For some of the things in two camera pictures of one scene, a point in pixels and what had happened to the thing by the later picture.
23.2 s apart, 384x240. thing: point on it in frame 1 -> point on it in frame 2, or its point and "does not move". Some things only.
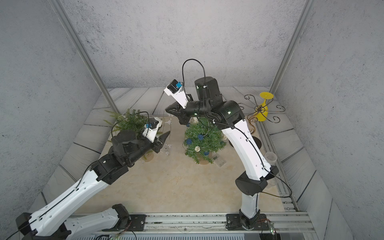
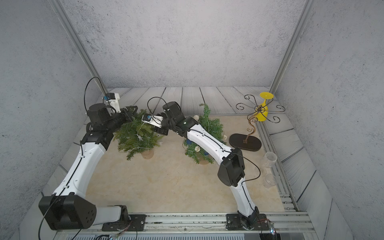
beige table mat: [170, 184] does not move
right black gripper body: [197, 109] -> [167, 125]
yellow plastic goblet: [261, 112] does not move
